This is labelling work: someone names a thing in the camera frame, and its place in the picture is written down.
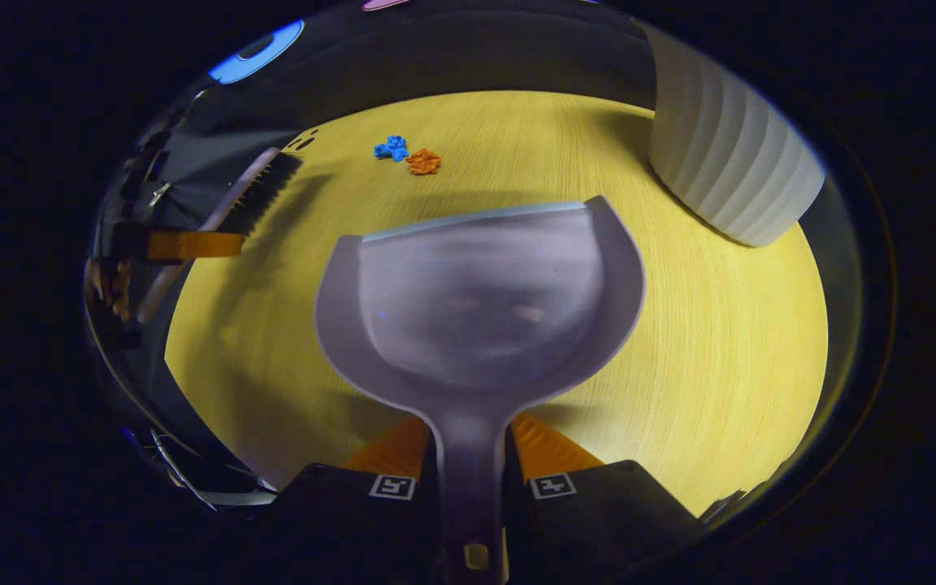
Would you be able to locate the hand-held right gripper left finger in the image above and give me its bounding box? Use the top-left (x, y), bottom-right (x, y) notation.
top-left (273, 414), bottom-right (440, 585)

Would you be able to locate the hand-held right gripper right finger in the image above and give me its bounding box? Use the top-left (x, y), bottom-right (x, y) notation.
top-left (505, 410), bottom-right (700, 585)

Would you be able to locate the grey plastic dustpan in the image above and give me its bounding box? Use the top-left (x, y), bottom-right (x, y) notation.
top-left (314, 195), bottom-right (648, 585)

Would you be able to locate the white ribbed cup garbage bin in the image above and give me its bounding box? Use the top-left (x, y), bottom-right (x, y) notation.
top-left (647, 20), bottom-right (828, 249)

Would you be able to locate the yellow wooden desktop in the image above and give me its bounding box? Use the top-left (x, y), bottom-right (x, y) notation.
top-left (163, 89), bottom-right (830, 517)

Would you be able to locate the black backdrop cloth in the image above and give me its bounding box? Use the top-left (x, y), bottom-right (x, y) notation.
top-left (90, 0), bottom-right (851, 269)

